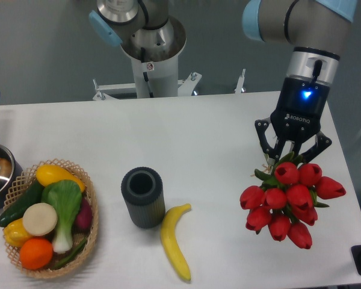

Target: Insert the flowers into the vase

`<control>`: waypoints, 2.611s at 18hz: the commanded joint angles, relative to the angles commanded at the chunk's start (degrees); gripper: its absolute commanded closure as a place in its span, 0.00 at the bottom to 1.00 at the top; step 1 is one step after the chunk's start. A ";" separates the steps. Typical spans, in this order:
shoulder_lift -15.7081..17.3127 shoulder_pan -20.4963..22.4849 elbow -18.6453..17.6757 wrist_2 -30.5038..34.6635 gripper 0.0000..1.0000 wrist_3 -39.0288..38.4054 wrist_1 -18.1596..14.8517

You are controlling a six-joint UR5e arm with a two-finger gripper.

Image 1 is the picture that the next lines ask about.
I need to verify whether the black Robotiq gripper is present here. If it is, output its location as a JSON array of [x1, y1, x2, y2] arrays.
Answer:
[[255, 78, 332, 163]]

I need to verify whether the red tulip bouquet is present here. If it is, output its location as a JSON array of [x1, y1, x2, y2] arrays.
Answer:
[[239, 153, 346, 249]]

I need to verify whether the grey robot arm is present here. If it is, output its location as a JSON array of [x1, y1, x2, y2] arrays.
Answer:
[[88, 1, 357, 166]]

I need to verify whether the dark grey ribbed vase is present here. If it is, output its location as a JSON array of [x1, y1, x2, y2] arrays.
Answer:
[[121, 167, 166, 229]]

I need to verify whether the yellow banana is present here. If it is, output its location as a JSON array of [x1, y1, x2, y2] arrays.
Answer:
[[160, 204, 191, 282]]

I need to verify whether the purple sweet potato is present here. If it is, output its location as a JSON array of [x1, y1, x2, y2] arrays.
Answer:
[[74, 198, 93, 231]]

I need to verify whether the green bok choy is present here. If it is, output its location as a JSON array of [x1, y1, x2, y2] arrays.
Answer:
[[42, 180, 82, 254]]

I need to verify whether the green bean pod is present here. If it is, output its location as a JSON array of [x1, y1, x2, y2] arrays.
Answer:
[[52, 238, 87, 270]]

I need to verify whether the yellow squash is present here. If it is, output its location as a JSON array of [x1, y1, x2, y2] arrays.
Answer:
[[35, 164, 85, 193]]

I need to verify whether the white round radish slice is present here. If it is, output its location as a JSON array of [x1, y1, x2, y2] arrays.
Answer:
[[22, 203, 58, 237]]

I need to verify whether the green cucumber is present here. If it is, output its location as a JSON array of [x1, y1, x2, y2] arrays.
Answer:
[[0, 180, 44, 228]]

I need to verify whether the woven wicker basket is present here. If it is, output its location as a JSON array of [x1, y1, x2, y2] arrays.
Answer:
[[4, 159, 99, 279]]

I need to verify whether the orange fruit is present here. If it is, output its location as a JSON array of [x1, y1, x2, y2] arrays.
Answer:
[[20, 238, 54, 270]]

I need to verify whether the yellow bell pepper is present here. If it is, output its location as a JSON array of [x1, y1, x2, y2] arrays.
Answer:
[[3, 218, 34, 247]]

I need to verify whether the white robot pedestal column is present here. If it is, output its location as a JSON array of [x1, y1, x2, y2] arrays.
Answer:
[[131, 56, 178, 99]]

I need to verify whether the white metal base frame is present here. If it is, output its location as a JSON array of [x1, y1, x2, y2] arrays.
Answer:
[[92, 68, 246, 101]]

